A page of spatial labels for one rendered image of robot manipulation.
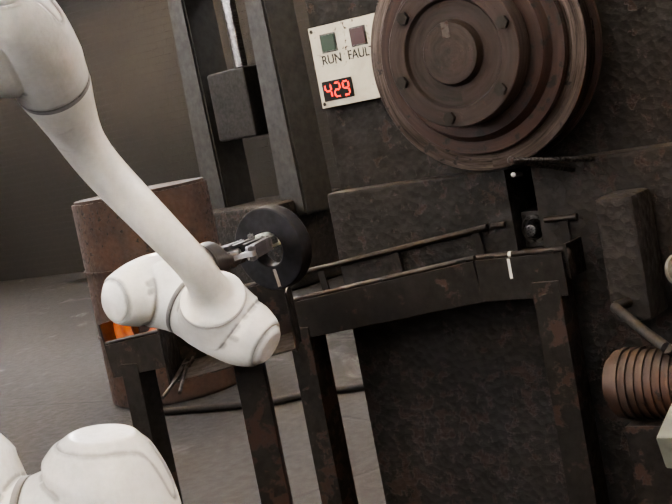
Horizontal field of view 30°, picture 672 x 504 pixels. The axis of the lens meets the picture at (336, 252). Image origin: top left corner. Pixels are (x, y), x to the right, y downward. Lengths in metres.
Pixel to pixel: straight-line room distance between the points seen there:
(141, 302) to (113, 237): 3.20
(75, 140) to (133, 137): 9.77
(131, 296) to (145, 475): 0.50
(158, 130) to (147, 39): 0.80
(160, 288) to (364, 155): 0.95
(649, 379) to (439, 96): 0.66
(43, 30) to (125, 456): 0.52
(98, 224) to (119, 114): 6.42
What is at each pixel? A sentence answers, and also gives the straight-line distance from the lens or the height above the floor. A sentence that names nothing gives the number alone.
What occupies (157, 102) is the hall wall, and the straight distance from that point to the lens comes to 11.25.
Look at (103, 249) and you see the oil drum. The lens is 5.20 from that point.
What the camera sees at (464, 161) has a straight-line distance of 2.50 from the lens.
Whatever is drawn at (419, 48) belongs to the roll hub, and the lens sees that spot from 2.44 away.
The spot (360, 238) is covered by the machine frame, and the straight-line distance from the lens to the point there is 2.78.
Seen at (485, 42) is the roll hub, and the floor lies 1.12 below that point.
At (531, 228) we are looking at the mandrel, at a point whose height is 0.74.
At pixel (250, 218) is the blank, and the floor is 0.89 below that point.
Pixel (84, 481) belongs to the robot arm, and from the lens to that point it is 1.51.
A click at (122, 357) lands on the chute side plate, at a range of 3.19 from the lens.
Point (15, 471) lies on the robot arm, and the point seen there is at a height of 0.69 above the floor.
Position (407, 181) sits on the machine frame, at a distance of 2.72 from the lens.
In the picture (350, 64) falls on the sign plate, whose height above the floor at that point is 1.14.
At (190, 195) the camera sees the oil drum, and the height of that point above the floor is 0.82.
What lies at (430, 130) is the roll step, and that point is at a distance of 2.51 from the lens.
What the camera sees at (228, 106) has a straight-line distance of 8.20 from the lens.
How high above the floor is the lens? 1.05
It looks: 6 degrees down
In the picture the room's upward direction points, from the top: 11 degrees counter-clockwise
